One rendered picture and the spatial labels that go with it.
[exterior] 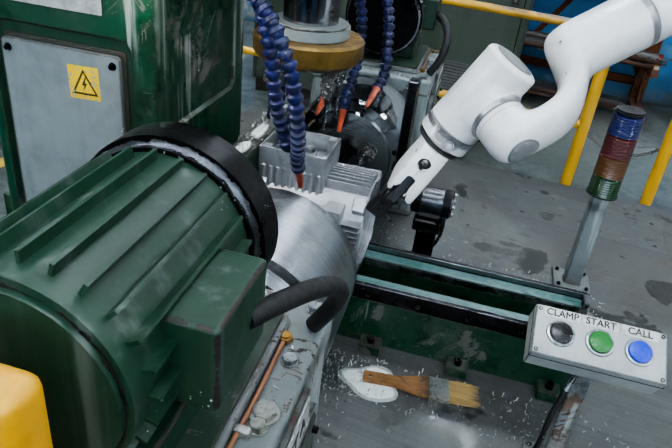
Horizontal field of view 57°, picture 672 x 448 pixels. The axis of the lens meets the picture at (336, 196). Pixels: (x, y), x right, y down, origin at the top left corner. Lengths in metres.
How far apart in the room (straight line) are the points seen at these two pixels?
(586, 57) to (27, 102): 0.84
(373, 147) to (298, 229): 0.50
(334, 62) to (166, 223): 0.55
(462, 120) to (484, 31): 3.21
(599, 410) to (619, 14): 0.66
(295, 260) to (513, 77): 0.39
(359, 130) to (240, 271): 0.85
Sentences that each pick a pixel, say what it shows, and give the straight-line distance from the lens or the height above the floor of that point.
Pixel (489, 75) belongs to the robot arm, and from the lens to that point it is 0.89.
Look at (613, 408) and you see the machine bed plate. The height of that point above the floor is 0.80.
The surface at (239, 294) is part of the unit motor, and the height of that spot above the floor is 1.31.
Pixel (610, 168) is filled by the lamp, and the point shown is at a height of 1.10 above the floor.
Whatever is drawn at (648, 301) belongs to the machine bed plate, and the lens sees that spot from 1.55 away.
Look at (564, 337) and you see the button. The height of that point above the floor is 1.07.
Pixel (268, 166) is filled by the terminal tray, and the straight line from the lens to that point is 1.07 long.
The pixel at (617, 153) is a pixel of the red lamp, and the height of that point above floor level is 1.13.
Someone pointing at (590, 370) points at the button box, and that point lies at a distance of 0.90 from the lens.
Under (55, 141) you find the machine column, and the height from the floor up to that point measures 1.14.
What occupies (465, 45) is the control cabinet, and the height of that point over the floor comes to 0.64.
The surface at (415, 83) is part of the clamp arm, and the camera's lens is 1.13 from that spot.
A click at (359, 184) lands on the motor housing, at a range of 1.05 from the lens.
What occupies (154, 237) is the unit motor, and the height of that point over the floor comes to 1.34.
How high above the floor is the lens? 1.58
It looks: 28 degrees down
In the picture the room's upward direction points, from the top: 7 degrees clockwise
